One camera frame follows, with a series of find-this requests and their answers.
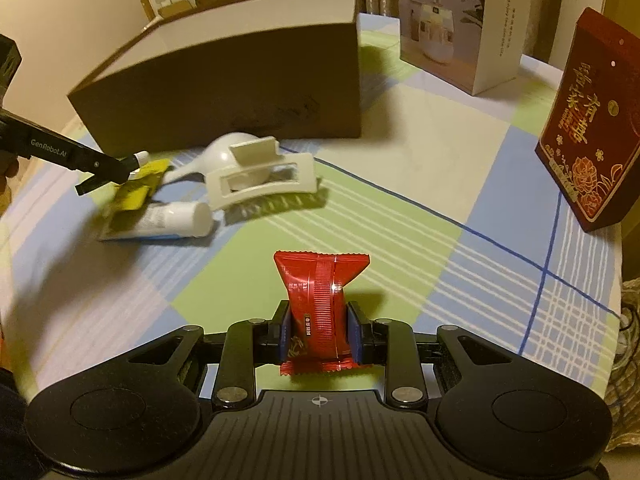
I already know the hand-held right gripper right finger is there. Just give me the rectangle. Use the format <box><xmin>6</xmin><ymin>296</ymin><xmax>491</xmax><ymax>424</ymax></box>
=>
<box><xmin>347</xmin><ymin>301</ymin><xmax>511</xmax><ymax>407</ymax></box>

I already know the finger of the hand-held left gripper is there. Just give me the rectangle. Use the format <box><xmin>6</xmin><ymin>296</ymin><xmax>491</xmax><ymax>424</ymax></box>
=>
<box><xmin>75</xmin><ymin>152</ymin><xmax>145</xmax><ymax>197</ymax></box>

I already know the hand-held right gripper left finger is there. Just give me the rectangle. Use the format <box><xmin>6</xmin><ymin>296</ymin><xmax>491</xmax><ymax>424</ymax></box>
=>
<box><xmin>127</xmin><ymin>301</ymin><xmax>293</xmax><ymax>409</ymax></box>

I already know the dark green tube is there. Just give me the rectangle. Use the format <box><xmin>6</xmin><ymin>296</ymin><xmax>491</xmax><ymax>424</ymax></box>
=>
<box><xmin>120</xmin><ymin>151</ymin><xmax>151</xmax><ymax>181</ymax></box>

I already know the yellow foil packet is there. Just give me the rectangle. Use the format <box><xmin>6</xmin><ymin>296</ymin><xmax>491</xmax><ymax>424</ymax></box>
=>
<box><xmin>107</xmin><ymin>159</ymin><xmax>173</xmax><ymax>222</ymax></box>

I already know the red snack packet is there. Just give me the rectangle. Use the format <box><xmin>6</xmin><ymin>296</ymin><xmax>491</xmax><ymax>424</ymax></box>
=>
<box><xmin>272</xmin><ymin>250</ymin><xmax>372</xmax><ymax>376</ymax></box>

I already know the white toothpaste tube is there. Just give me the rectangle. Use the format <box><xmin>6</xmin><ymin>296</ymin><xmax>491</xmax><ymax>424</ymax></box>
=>
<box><xmin>98</xmin><ymin>201</ymin><xmax>213</xmax><ymax>243</ymax></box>

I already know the white plastic spoon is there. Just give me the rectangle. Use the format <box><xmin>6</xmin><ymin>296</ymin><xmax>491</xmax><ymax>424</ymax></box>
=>
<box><xmin>160</xmin><ymin>131</ymin><xmax>281</xmax><ymax>187</ymax></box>

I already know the brown cardboard box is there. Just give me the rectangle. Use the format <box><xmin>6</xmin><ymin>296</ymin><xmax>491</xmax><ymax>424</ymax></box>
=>
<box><xmin>67</xmin><ymin>0</ymin><xmax>362</xmax><ymax>158</ymax></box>

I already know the white hair claw clip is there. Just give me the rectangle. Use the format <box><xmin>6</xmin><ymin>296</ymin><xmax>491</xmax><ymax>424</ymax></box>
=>
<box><xmin>205</xmin><ymin>136</ymin><xmax>321</xmax><ymax>211</ymax></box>

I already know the checkered bed sheet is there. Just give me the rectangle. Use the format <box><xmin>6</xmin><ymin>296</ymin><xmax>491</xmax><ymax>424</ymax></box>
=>
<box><xmin>0</xmin><ymin>10</ymin><xmax>626</xmax><ymax>411</ymax></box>

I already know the red gift box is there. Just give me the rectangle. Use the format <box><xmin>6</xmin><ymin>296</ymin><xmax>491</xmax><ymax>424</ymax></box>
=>
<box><xmin>534</xmin><ymin>7</ymin><xmax>640</xmax><ymax>233</ymax></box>

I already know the white humidifier box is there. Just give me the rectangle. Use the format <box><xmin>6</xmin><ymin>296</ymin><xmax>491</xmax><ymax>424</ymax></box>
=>
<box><xmin>397</xmin><ymin>0</ymin><xmax>533</xmax><ymax>97</ymax></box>

